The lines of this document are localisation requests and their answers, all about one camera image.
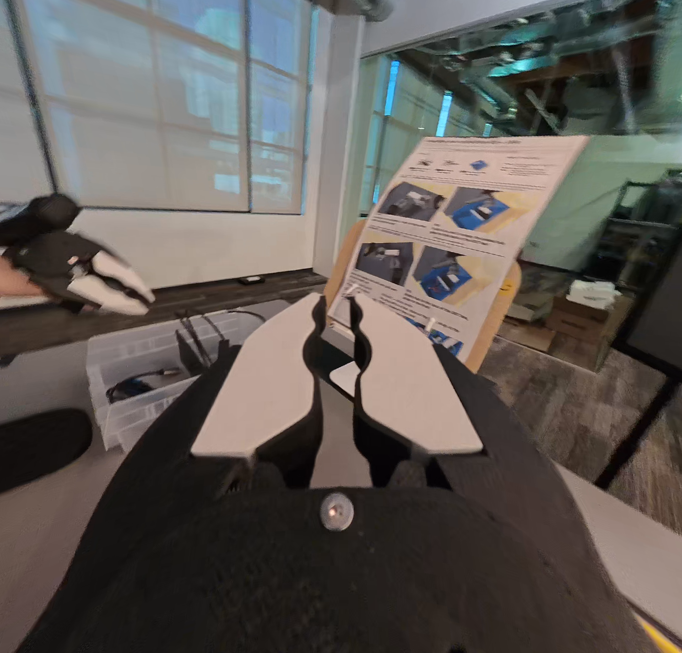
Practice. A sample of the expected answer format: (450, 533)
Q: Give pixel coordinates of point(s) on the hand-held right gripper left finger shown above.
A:
(255, 397)

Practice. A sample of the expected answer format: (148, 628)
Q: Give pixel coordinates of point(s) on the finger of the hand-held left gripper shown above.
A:
(112, 300)
(128, 280)

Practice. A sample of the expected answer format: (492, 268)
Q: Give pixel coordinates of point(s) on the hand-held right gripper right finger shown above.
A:
(415, 397)

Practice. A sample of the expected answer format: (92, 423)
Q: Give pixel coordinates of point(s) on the clear plastic bin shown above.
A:
(133, 344)

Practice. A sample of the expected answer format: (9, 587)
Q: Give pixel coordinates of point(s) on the yellow plastic bin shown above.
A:
(666, 642)

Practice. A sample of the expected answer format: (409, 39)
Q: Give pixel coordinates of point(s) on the person's left hand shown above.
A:
(18, 280)

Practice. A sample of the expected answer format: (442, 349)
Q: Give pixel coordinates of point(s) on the small black floor device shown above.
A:
(251, 280)

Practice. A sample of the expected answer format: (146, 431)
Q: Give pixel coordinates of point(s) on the large glass window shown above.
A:
(133, 104)

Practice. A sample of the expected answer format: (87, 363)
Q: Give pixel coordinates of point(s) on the cardboard box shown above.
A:
(575, 322)

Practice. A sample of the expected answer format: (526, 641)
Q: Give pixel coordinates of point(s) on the white foam box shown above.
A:
(591, 293)

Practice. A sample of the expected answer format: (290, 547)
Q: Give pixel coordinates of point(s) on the printed instruction sheet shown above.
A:
(479, 173)

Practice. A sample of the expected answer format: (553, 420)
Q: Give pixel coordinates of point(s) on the black metal shelf rack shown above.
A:
(628, 226)

